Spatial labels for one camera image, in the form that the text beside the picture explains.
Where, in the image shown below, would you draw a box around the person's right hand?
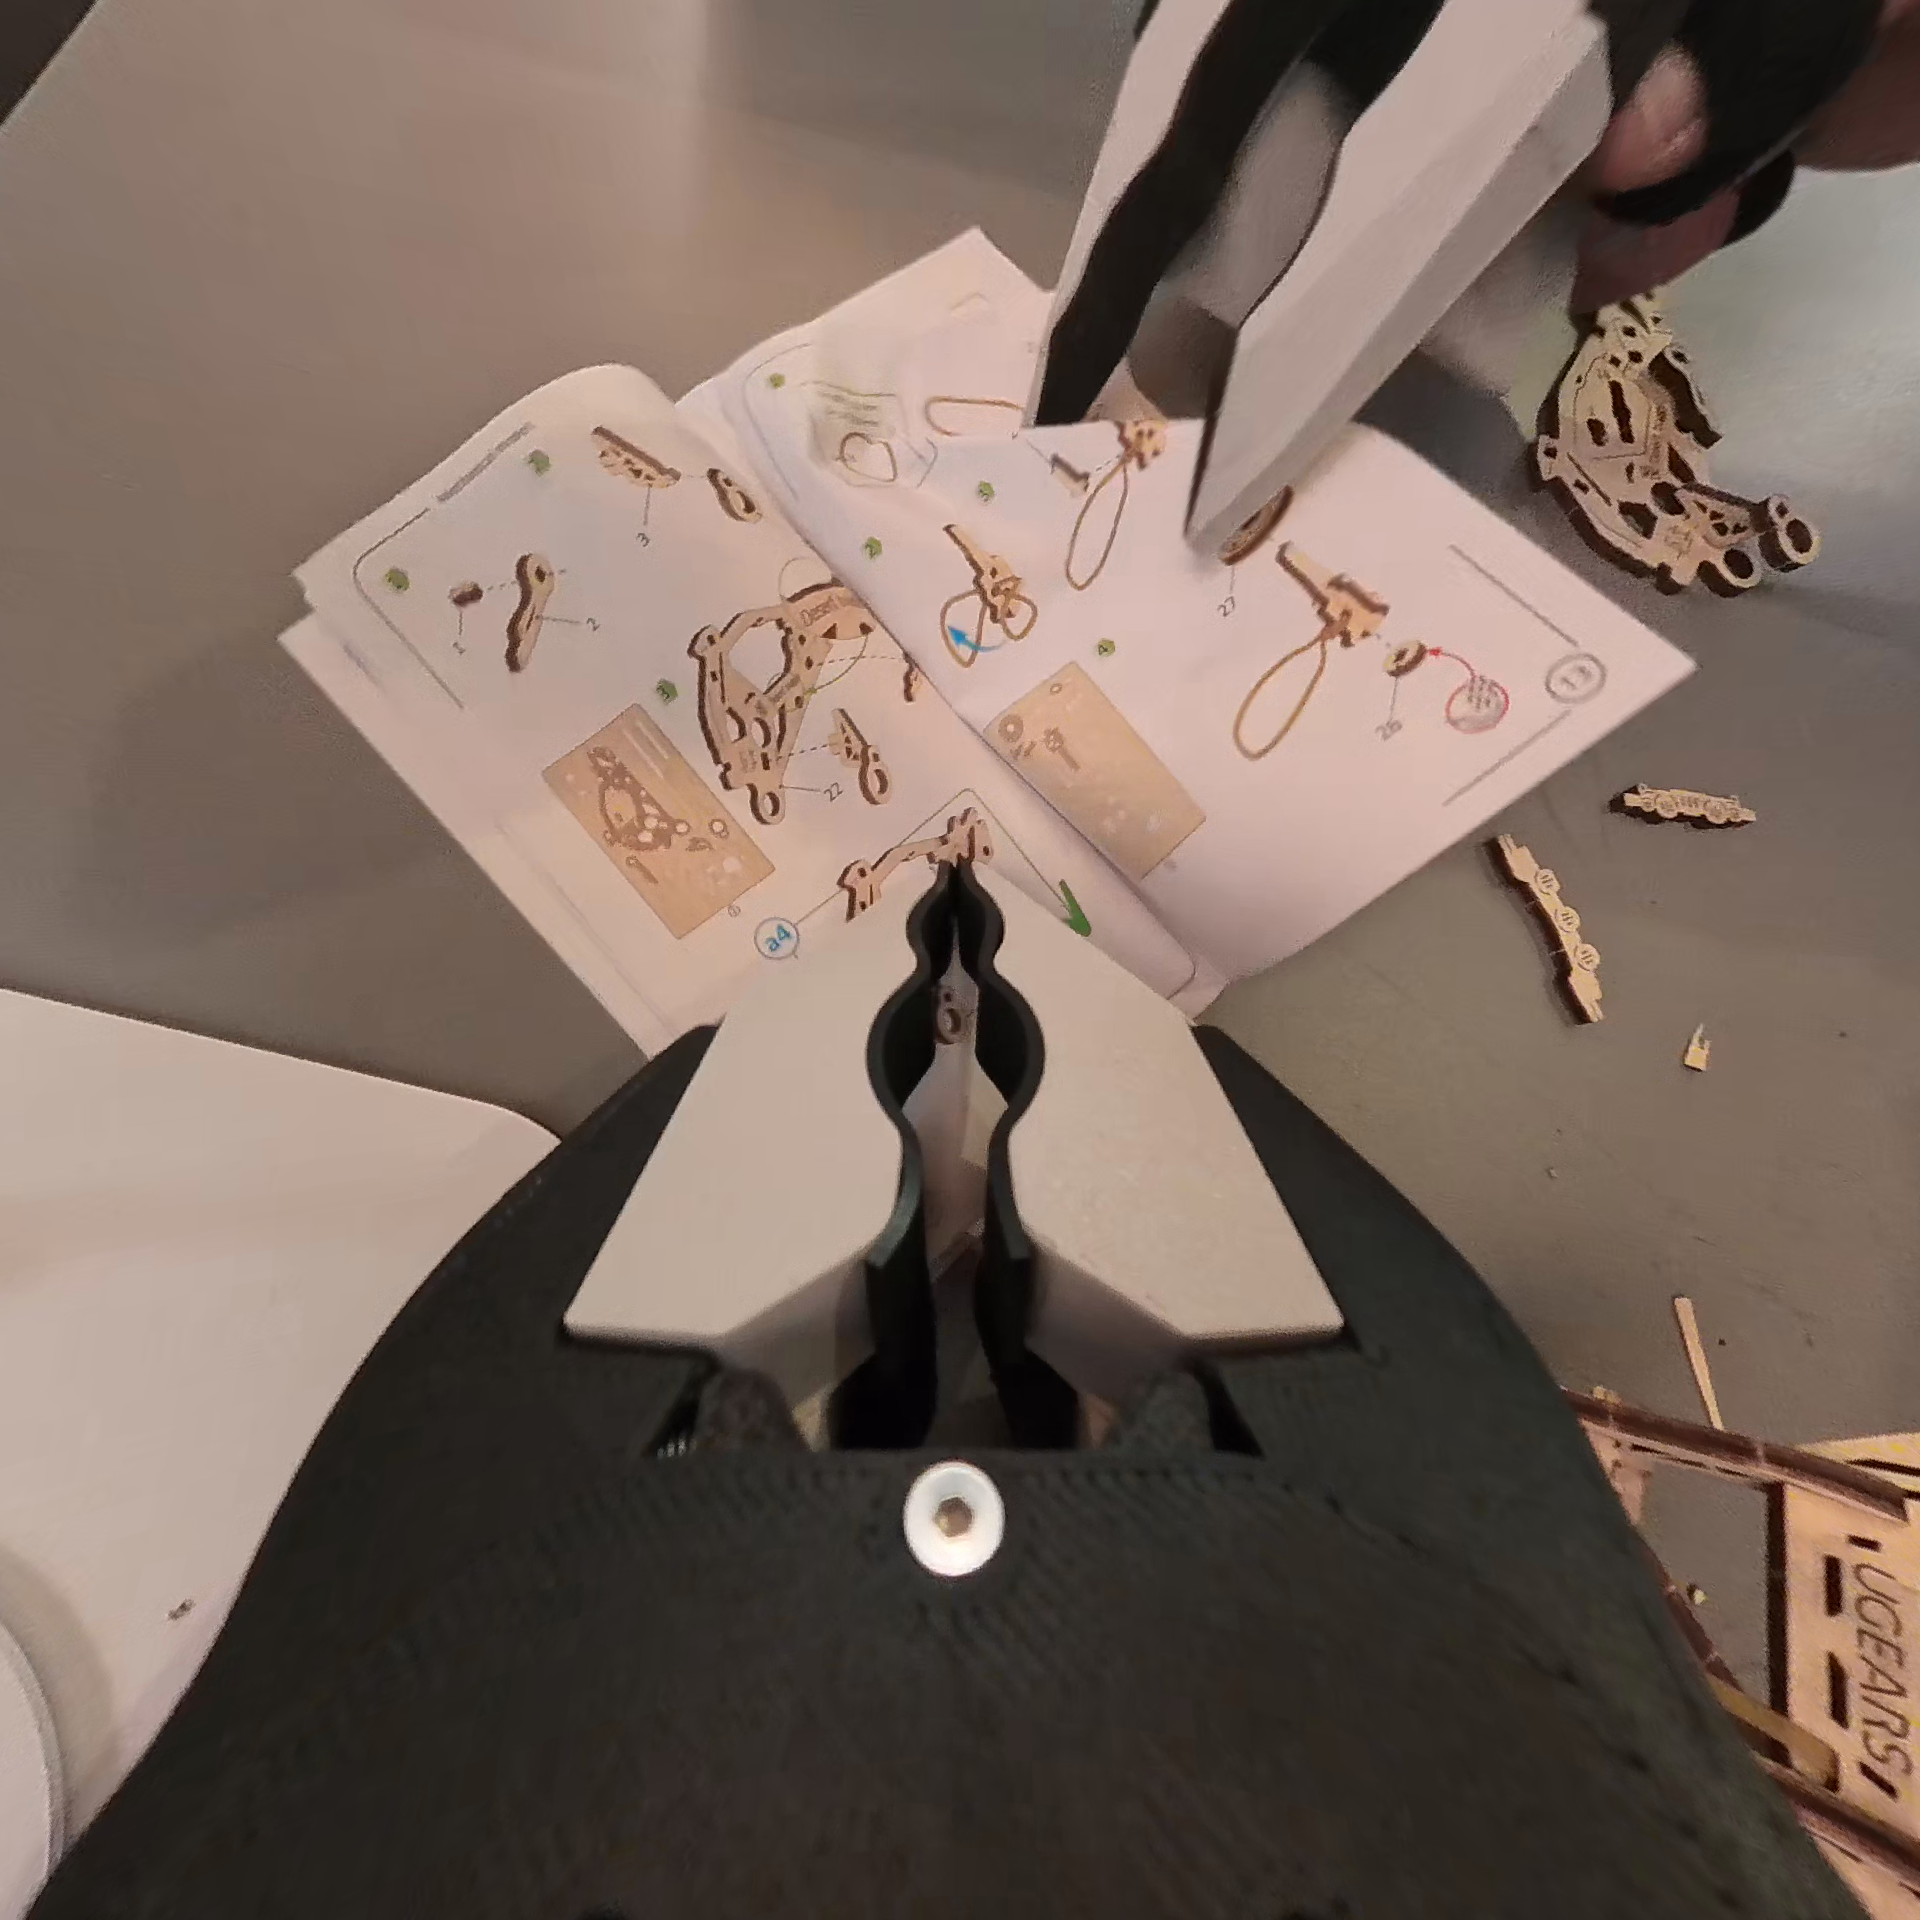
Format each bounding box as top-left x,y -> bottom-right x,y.
1568,46 -> 1920,321

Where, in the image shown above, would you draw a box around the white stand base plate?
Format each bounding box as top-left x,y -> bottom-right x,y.
0,988 -> 567,1871

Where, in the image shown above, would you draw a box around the wooden chassis assembly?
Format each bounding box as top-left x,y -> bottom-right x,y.
1528,289 -> 1826,601

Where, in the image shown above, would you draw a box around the toothed wooden strip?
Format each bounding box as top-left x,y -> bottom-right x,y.
1485,833 -> 1612,1032

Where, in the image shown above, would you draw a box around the white instruction booklet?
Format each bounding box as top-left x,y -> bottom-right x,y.
276,224 -> 1706,1058

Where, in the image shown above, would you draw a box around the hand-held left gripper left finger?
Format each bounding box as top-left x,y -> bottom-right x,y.
562,865 -> 965,1450

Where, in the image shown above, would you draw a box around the small wooden strip round holes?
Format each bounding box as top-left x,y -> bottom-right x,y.
1612,780 -> 1761,833

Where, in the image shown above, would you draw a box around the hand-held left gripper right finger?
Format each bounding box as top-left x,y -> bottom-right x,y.
957,865 -> 1346,1450

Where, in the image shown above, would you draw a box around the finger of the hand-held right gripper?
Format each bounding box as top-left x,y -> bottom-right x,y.
1184,0 -> 1619,544
1028,0 -> 1321,435

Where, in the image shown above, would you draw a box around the thin wooden sliver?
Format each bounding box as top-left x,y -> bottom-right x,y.
1668,1295 -> 1731,1431

